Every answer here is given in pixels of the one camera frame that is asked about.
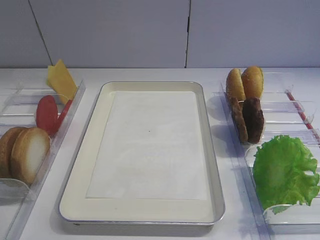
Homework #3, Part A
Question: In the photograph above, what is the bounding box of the bun slice white face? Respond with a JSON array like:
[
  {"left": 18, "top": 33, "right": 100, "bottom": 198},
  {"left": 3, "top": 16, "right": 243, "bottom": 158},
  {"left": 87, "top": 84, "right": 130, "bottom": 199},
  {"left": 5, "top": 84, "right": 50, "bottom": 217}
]
[{"left": 10, "top": 127, "right": 51, "bottom": 186}]

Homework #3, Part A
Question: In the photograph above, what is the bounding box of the meat patty left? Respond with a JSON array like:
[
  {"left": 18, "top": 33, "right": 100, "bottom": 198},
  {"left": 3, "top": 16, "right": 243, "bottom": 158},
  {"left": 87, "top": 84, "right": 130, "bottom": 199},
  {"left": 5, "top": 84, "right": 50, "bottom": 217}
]
[{"left": 230, "top": 97, "right": 248, "bottom": 143}]

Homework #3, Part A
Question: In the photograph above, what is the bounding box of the dark meat patty right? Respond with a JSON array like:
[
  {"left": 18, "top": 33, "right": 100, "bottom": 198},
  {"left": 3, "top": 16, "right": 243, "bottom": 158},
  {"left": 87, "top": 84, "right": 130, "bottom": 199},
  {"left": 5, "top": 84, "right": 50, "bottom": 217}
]
[{"left": 242, "top": 97, "right": 265, "bottom": 144}]

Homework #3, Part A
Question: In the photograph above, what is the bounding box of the yellow cheese slice front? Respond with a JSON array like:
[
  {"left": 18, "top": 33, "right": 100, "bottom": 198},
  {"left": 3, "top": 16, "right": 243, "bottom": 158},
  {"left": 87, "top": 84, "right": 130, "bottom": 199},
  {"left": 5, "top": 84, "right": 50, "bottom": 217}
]
[{"left": 55, "top": 59, "right": 77, "bottom": 105}]

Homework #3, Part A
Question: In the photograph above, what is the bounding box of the yellow cheese slice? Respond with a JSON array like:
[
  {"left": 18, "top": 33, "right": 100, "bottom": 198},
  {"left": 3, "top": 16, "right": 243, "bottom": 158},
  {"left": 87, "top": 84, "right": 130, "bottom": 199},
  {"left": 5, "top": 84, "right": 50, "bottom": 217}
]
[
  {"left": 55, "top": 59, "right": 77, "bottom": 105},
  {"left": 46, "top": 65, "right": 59, "bottom": 90}
]

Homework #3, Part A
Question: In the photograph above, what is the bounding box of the red tomato slice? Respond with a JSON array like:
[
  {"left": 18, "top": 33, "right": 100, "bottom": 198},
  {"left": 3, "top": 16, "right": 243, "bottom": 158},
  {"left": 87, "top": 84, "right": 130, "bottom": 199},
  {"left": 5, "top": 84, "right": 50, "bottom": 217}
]
[{"left": 36, "top": 95, "right": 72, "bottom": 137}]

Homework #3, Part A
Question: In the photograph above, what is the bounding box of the yellow cheese slice back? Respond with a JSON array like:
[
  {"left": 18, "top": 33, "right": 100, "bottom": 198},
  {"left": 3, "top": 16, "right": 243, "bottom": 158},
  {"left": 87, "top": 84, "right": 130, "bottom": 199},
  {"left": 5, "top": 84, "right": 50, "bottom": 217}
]
[{"left": 46, "top": 65, "right": 59, "bottom": 90}]

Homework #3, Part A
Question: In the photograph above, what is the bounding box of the green lettuce leaf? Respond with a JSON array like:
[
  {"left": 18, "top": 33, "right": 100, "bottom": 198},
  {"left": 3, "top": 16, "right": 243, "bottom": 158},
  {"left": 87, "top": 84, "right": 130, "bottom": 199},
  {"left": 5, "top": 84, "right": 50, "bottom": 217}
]
[{"left": 252, "top": 135, "right": 320, "bottom": 210}]

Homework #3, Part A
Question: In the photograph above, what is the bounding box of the white paper liner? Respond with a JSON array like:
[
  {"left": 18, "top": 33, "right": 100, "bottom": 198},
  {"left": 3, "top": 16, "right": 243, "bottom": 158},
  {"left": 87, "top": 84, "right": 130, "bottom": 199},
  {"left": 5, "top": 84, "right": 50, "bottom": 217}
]
[{"left": 86, "top": 91, "right": 207, "bottom": 200}]

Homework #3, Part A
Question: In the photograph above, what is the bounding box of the metal baking tray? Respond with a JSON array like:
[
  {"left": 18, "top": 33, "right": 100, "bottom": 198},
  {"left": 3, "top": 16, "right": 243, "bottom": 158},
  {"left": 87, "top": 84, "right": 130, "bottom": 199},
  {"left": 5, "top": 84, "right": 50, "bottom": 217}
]
[{"left": 59, "top": 81, "right": 225, "bottom": 226}]

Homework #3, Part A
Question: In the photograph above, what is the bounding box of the bun top left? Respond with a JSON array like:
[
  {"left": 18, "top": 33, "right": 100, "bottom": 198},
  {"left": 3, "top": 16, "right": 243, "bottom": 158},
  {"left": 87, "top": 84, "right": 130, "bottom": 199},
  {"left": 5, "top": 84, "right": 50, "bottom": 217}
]
[{"left": 226, "top": 68, "right": 246, "bottom": 101}]

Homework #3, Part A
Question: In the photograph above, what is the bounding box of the bun top right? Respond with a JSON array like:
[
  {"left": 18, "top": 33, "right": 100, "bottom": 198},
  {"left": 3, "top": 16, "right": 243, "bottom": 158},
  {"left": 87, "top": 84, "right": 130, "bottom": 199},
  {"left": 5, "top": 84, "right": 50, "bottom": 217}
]
[{"left": 241, "top": 66, "right": 264, "bottom": 99}]

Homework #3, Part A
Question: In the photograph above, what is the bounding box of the right clear acrylic rack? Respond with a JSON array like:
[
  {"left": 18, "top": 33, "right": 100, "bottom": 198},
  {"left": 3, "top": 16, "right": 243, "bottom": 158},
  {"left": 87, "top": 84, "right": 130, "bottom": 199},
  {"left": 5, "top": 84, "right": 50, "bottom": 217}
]
[{"left": 212, "top": 70, "right": 320, "bottom": 240}]

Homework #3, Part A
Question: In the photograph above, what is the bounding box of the clear acrylic rack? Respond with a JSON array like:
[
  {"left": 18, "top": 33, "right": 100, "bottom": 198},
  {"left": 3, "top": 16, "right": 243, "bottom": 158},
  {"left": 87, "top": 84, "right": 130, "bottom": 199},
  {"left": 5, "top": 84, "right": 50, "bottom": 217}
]
[
  {"left": 0, "top": 68, "right": 86, "bottom": 240},
  {"left": 212, "top": 70, "right": 320, "bottom": 240}
]

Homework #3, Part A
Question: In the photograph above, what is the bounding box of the red strip on rack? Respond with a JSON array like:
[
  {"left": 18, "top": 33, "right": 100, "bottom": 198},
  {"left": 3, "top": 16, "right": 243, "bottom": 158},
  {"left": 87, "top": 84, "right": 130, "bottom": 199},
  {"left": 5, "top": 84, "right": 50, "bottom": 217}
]
[{"left": 285, "top": 90, "right": 320, "bottom": 144}]

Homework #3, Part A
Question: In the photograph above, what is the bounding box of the left clear acrylic rack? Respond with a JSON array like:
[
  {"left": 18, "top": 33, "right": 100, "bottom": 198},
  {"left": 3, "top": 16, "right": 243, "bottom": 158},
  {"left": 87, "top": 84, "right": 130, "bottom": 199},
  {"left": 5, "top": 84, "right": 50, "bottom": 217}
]
[{"left": 0, "top": 68, "right": 86, "bottom": 240}]

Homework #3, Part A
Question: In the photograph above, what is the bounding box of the brown bun slice left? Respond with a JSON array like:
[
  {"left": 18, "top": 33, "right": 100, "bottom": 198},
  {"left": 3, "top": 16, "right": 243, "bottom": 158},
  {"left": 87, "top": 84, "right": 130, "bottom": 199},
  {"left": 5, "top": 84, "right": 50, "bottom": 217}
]
[{"left": 0, "top": 127, "right": 26, "bottom": 178}]

